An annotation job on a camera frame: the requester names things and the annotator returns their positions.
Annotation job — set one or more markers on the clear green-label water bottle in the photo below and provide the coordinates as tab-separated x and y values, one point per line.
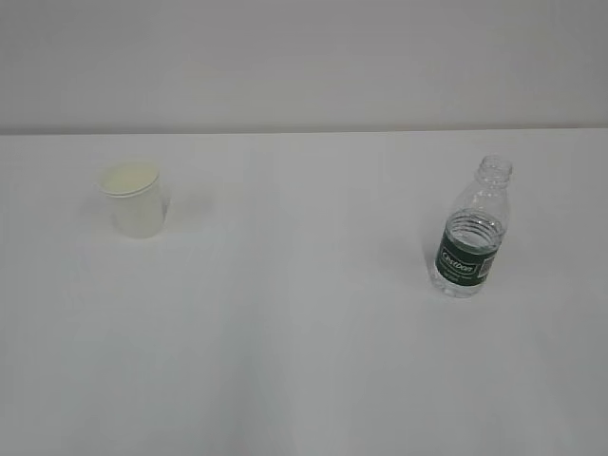
474	230

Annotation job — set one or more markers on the white paper cup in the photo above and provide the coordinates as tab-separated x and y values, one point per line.
134	198

